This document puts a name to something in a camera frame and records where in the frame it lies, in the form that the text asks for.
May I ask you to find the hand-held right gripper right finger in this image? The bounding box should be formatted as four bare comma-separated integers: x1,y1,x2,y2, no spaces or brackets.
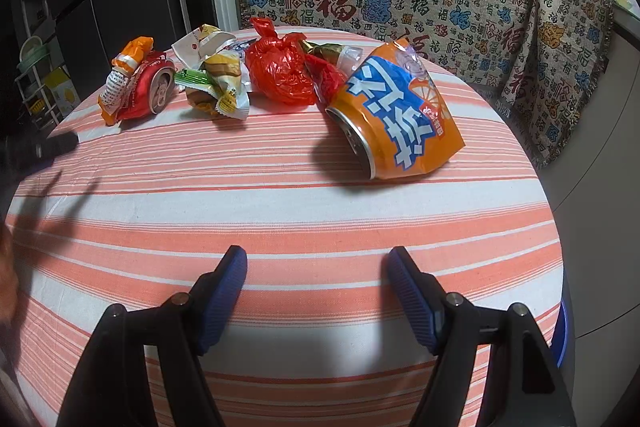
389,246,591,427

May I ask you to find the white paper wrapper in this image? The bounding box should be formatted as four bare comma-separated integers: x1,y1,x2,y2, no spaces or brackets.
171,24,236,70

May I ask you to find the white storage rack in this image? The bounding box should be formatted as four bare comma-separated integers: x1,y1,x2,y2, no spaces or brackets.
14,57,66,131

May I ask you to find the burger print wrapper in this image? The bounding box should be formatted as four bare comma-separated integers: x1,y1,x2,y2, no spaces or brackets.
185,52,251,121

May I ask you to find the crushed orange drink can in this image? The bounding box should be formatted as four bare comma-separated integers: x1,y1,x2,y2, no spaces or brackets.
325,38,467,181

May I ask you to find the green basket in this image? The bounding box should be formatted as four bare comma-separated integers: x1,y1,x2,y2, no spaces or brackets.
16,36,51,72

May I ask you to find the small printed blanket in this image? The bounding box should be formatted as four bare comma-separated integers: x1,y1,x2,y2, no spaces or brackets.
495,0,619,170

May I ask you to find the clear plastic box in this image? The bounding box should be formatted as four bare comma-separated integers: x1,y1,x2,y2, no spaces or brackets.
220,38,253,60

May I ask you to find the blue stool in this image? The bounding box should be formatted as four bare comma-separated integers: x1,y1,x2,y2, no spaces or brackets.
551,297,572,369

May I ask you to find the red plastic bag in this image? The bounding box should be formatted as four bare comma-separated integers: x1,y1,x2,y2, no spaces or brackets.
244,17,351,106

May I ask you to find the yellow box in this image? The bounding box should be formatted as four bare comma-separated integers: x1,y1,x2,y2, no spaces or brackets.
42,67,81,118

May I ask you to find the gold wrapper with clear plastic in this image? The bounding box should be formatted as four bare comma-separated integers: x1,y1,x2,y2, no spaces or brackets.
300,42,363,74

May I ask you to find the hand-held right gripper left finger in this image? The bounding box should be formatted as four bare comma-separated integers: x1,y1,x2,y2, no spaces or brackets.
55,245,248,427

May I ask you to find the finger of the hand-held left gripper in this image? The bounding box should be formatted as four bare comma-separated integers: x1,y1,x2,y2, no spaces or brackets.
0,133,79,168

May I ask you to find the crushed red drink can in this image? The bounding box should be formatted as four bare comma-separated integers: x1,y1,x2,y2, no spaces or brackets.
107,52,177,120

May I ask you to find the green snack wrapper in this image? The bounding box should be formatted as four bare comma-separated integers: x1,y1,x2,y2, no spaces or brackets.
174,68,217,88

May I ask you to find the orange snack wrapper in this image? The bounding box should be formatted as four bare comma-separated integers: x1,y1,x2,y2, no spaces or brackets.
99,37,155,126

